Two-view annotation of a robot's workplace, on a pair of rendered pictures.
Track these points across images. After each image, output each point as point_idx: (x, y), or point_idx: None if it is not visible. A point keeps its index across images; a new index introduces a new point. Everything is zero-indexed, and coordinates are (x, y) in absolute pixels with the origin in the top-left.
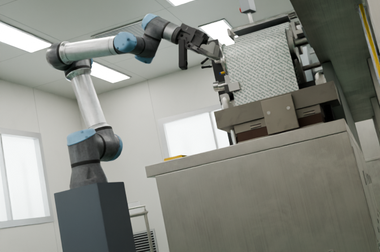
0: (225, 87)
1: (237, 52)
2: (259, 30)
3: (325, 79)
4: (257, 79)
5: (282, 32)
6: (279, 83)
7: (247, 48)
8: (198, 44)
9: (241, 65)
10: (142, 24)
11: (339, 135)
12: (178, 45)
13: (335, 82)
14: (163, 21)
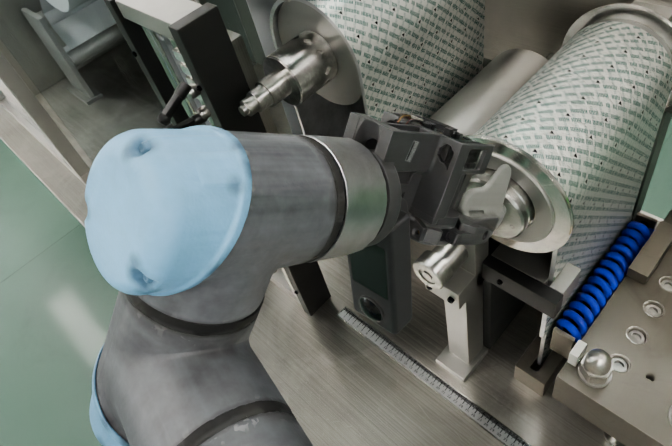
0: (558, 306)
1: (590, 181)
2: None
3: (657, 143)
4: (597, 226)
5: (663, 58)
6: (621, 207)
7: (610, 155)
8: (457, 200)
9: (584, 214)
10: (164, 284)
11: None
12: (393, 256)
13: (663, 140)
14: (315, 182)
